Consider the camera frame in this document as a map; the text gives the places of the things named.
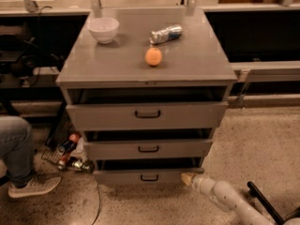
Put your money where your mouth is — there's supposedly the dark equipment on shelf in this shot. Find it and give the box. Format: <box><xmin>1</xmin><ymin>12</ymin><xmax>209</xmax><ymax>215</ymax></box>
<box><xmin>0</xmin><ymin>23</ymin><xmax>36</xmax><ymax>77</ymax></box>

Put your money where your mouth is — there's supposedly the white bowl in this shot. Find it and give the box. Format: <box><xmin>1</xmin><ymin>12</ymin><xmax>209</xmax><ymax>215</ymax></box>
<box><xmin>88</xmin><ymin>18</ymin><xmax>119</xmax><ymax>44</ymax></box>

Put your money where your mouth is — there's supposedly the grey middle drawer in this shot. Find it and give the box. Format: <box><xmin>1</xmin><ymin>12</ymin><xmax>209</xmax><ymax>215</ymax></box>
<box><xmin>84</xmin><ymin>129</ymin><xmax>213</xmax><ymax>160</ymax></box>

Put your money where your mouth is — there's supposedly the black cable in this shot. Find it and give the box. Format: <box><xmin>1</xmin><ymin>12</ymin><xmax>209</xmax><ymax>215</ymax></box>
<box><xmin>91</xmin><ymin>181</ymin><xmax>102</xmax><ymax>225</ymax></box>

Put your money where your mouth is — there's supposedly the orange fruit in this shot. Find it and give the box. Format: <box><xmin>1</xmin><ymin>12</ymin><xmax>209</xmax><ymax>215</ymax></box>
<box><xmin>144</xmin><ymin>48</ymin><xmax>162</xmax><ymax>67</ymax></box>

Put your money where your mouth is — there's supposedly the grey top drawer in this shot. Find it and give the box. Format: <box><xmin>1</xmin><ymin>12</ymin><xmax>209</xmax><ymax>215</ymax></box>
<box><xmin>67</xmin><ymin>86</ymin><xmax>227</xmax><ymax>131</ymax></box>

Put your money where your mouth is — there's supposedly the wire basket with cans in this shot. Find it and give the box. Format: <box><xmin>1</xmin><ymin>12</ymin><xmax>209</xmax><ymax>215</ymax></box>
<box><xmin>42</xmin><ymin>132</ymin><xmax>95</xmax><ymax>173</ymax></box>

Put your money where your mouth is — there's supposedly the grey drawer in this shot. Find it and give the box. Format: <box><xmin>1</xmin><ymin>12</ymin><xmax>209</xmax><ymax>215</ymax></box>
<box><xmin>93</xmin><ymin>157</ymin><xmax>203</xmax><ymax>185</ymax></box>
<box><xmin>67</xmin><ymin>86</ymin><xmax>227</xmax><ymax>131</ymax></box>
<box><xmin>84</xmin><ymin>129</ymin><xmax>213</xmax><ymax>160</ymax></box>

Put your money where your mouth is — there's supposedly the grey drawer cabinet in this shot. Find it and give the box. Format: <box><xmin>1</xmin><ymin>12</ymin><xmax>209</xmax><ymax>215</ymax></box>
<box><xmin>55</xmin><ymin>6</ymin><xmax>238</xmax><ymax>173</ymax></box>

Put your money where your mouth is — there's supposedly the grey bottom drawer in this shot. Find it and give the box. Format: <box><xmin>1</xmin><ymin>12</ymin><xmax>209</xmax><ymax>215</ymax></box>
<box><xmin>93</xmin><ymin>157</ymin><xmax>203</xmax><ymax>185</ymax></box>

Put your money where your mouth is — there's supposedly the crushed silver blue can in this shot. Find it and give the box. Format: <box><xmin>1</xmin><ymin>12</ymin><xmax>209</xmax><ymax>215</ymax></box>
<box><xmin>149</xmin><ymin>24</ymin><xmax>183</xmax><ymax>45</ymax></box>

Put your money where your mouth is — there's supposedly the person leg in jeans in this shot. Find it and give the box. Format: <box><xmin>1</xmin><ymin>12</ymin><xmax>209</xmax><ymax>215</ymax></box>
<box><xmin>0</xmin><ymin>116</ymin><xmax>34</xmax><ymax>188</ymax></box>

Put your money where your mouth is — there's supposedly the white sneaker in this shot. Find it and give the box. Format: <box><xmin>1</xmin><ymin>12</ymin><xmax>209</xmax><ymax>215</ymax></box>
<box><xmin>8</xmin><ymin>173</ymin><xmax>61</xmax><ymax>199</ymax></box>

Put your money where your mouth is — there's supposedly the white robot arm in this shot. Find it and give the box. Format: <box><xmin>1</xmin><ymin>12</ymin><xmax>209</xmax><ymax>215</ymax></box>
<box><xmin>181</xmin><ymin>172</ymin><xmax>300</xmax><ymax>225</ymax></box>

